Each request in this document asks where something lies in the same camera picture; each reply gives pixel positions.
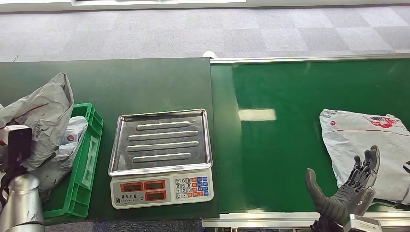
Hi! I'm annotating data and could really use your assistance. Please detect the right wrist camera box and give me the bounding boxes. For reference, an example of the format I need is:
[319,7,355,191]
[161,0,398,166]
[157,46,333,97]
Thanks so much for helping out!
[342,213,384,232]

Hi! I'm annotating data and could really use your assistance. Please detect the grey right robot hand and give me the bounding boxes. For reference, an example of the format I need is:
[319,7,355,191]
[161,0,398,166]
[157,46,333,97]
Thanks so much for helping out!
[304,145,381,225]

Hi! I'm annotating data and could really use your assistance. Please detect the grey plastic mailer package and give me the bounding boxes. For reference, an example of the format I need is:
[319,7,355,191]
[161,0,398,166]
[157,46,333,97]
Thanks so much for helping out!
[319,109,410,206]
[29,116,89,203]
[0,72,75,172]

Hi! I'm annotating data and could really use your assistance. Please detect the white electronic scale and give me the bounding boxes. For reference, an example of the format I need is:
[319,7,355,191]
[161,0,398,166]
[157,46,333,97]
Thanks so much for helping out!
[109,168,215,210]

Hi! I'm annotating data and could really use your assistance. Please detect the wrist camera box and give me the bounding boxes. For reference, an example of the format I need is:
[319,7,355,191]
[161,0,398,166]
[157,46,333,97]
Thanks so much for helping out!
[3,124,34,168]
[342,213,384,232]

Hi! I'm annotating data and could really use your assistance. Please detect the green plastic crate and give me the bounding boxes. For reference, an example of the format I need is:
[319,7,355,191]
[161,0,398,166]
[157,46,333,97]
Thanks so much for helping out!
[41,102,105,220]

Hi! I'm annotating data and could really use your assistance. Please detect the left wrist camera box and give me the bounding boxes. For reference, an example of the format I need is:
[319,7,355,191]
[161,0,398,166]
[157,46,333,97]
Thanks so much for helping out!
[3,124,34,168]

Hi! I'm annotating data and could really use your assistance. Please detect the green conveyor belt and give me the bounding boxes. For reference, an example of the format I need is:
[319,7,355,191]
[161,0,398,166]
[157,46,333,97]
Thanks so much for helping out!
[210,58,410,214]

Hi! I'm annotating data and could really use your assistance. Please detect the aluminium conveyor rail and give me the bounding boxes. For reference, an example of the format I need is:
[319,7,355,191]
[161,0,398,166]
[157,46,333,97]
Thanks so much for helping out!
[202,211,410,229]
[210,53,410,64]

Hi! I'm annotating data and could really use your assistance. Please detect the steel scale tray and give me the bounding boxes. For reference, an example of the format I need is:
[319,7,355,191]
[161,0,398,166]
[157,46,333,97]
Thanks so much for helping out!
[108,109,213,178]

